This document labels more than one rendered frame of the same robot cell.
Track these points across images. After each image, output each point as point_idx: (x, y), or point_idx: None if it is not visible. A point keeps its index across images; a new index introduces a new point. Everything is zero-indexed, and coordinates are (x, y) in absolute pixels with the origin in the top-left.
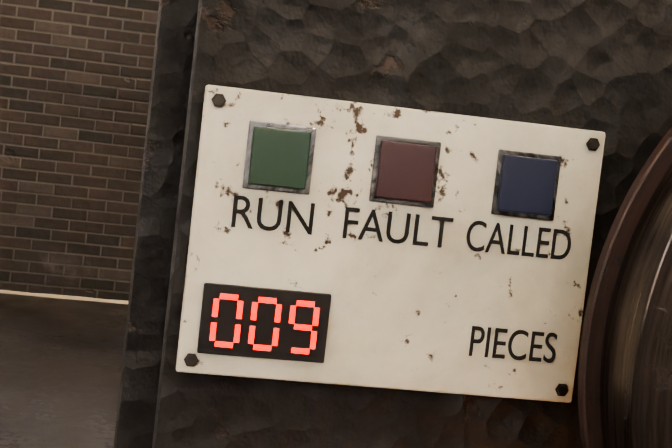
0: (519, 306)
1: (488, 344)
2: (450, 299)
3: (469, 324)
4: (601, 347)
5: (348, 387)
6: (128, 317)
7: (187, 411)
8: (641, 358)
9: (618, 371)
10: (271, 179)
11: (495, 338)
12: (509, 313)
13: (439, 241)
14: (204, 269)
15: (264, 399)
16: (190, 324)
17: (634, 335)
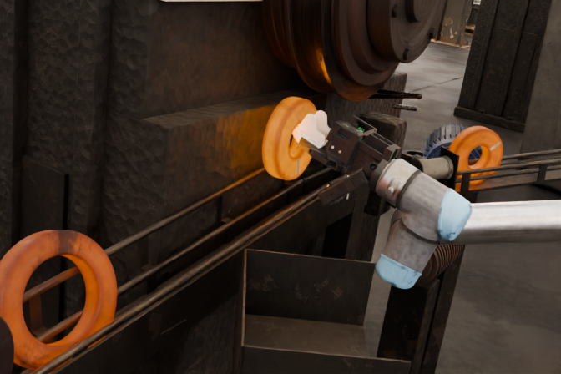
0: None
1: None
2: None
3: None
4: None
5: (203, 2)
6: None
7: (159, 18)
8: None
9: None
10: None
11: None
12: None
13: None
14: None
15: (180, 11)
16: None
17: None
